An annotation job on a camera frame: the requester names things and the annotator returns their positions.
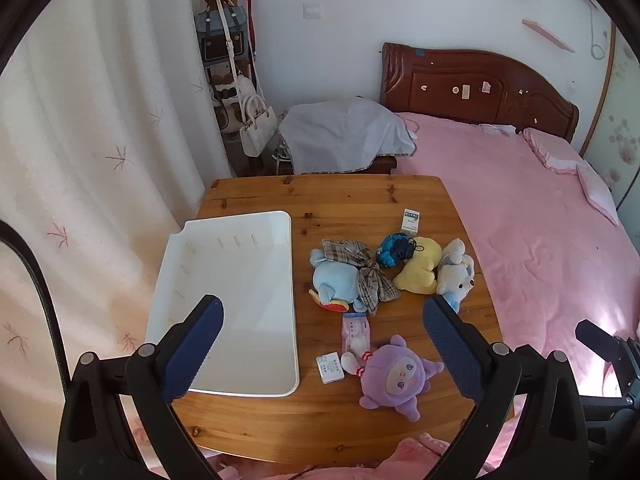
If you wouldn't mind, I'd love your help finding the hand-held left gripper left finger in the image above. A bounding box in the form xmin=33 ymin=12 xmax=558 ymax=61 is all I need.
xmin=56 ymin=294 xmax=224 ymax=480

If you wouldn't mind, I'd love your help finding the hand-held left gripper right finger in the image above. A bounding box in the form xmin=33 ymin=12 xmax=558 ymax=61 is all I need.
xmin=422 ymin=294 xmax=591 ymax=480

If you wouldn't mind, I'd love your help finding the purple plush toy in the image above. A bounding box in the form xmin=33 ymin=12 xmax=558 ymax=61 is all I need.
xmin=341 ymin=335 xmax=445 ymax=423

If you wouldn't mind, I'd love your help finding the white plastic tray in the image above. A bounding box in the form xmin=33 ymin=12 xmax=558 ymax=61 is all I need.
xmin=145 ymin=211 xmax=301 ymax=399

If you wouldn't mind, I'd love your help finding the brown plaid fabric bow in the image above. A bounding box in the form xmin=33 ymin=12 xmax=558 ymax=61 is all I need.
xmin=321 ymin=239 xmax=401 ymax=317

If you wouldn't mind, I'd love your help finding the blue unicorn plush toy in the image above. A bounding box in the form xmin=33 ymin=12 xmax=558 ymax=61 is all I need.
xmin=308 ymin=247 xmax=368 ymax=313

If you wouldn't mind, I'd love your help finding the white bear plush toy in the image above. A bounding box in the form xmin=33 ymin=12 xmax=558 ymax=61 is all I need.
xmin=436 ymin=238 xmax=476 ymax=313

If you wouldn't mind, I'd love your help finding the yellow plush toy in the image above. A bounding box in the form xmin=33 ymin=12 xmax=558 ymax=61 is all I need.
xmin=392 ymin=236 xmax=443 ymax=295

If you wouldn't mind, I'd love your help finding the tissue packet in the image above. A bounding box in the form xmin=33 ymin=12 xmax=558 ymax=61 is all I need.
xmin=342 ymin=312 xmax=371 ymax=356

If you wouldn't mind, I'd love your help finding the person's pink clothing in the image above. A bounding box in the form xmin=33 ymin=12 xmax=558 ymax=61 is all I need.
xmin=215 ymin=432 xmax=451 ymax=480

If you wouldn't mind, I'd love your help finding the flat white box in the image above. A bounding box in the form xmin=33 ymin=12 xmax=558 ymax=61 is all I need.
xmin=315 ymin=352 xmax=346 ymax=385

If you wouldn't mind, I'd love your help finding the pink bed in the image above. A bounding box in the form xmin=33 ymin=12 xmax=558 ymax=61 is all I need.
xmin=395 ymin=112 xmax=640 ymax=411

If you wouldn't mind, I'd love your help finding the pink pillow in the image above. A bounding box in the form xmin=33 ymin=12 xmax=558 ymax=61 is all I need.
xmin=575 ymin=162 xmax=621 ymax=226
xmin=522 ymin=127 xmax=586 ymax=176

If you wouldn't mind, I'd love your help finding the floral wardrobe door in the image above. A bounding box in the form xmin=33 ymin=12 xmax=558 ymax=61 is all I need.
xmin=580 ymin=25 xmax=640 ymax=251

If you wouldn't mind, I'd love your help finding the white handbag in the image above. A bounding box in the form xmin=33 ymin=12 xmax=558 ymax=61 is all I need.
xmin=239 ymin=94 xmax=277 ymax=157

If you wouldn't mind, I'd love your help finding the grey cloth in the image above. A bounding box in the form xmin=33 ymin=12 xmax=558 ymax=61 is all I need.
xmin=277 ymin=97 xmax=418 ymax=175

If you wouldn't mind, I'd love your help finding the cream bag with brown spots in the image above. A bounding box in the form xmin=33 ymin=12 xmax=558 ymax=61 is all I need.
xmin=207 ymin=67 xmax=256 ymax=133

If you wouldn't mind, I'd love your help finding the cream patterned curtain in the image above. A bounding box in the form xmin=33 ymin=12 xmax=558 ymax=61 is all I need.
xmin=0 ymin=0 xmax=236 ymax=461

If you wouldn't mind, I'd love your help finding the brown wooden headboard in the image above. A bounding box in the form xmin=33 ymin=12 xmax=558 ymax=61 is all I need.
xmin=379 ymin=42 xmax=580 ymax=143

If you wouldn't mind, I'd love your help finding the blue denim bag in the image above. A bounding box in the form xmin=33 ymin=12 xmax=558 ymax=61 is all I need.
xmin=195 ymin=5 xmax=248 ymax=61

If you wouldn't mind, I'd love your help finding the blue drawstring pouch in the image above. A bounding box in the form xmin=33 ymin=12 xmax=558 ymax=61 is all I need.
xmin=376 ymin=232 xmax=426 ymax=268

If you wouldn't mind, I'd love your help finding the black cable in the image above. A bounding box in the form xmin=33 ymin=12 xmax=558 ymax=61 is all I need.
xmin=0 ymin=220 xmax=71 ymax=386

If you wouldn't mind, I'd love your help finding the short pink wall shelf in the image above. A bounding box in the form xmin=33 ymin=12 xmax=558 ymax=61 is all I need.
xmin=522 ymin=19 xmax=576 ymax=53

